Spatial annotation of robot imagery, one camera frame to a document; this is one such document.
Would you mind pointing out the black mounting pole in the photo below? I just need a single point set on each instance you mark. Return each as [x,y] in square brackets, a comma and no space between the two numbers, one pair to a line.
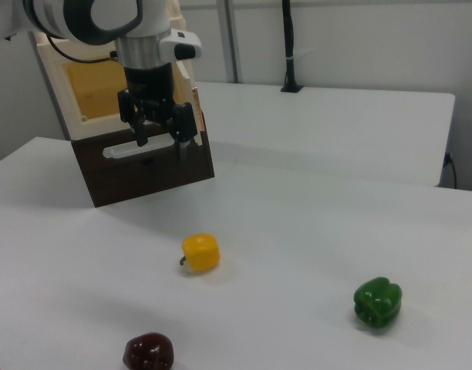
[289,38]

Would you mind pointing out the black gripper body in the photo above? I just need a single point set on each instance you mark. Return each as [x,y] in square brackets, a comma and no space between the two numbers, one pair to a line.
[149,83]

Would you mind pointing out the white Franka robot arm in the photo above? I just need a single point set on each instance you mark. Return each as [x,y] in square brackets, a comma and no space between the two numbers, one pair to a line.
[105,19]

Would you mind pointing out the cream cabinet door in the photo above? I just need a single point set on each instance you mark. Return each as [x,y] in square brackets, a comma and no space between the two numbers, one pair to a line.
[187,73]

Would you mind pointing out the yellow bell pepper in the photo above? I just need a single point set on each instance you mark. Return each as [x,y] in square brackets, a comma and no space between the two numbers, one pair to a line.
[202,252]

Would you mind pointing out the cream plastic toy cabinet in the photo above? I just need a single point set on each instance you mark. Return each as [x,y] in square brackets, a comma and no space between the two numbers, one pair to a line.
[66,92]

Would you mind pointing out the green bell pepper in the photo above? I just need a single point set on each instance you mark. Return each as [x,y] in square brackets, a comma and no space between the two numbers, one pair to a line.
[378,301]

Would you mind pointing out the dark brown drawer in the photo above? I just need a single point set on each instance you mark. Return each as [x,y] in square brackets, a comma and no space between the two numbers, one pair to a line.
[124,177]

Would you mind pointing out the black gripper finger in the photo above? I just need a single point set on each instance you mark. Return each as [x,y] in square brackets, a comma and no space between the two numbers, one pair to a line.
[184,123]
[140,133]

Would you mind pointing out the black pole base clamp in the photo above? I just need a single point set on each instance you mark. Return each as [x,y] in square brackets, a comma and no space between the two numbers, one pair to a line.
[292,89]

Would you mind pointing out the dark red bell pepper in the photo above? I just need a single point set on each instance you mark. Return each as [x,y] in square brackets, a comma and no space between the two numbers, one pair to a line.
[149,350]

